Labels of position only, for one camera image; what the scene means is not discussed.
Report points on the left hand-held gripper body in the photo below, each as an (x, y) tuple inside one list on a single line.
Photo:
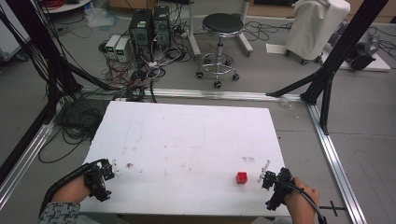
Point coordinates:
[(97, 182)]

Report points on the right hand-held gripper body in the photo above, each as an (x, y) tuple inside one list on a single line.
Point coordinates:
[(278, 186)]

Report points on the person's right hand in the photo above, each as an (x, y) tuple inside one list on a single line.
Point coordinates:
[(300, 199)]

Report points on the person's left hand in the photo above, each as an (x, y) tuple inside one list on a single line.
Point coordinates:
[(70, 189)]

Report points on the red toy cube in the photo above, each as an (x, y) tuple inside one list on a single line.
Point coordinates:
[(242, 178)]

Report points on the patterned grey sleeve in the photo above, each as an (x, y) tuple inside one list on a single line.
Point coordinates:
[(59, 213)]

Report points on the white power supply unit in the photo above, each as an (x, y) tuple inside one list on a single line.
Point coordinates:
[(122, 49), (112, 46)]

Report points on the large black computer tower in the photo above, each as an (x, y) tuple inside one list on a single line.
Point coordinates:
[(140, 31)]

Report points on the white desk leg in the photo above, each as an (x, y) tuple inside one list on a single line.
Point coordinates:
[(193, 29), (245, 34)]

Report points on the slim black computer tower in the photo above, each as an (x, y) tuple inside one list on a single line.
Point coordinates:
[(162, 26)]

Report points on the clear plastic bag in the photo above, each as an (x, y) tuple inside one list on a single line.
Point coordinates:
[(99, 17)]

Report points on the white covered cart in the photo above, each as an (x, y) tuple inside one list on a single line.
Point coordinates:
[(314, 29)]

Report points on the black round stool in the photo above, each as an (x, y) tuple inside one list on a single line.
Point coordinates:
[(221, 25)]

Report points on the black grey machine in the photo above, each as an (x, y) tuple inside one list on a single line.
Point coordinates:
[(362, 51)]

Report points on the round white table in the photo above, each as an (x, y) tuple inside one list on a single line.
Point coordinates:
[(67, 5)]

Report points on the aluminium floor rail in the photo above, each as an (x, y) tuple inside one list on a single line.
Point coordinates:
[(337, 165), (218, 94), (23, 161)]

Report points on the black diagonal frame brace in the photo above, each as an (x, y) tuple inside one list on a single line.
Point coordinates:
[(90, 79), (295, 84)]

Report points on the black short frame brace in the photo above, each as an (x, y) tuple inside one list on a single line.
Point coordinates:
[(326, 102)]

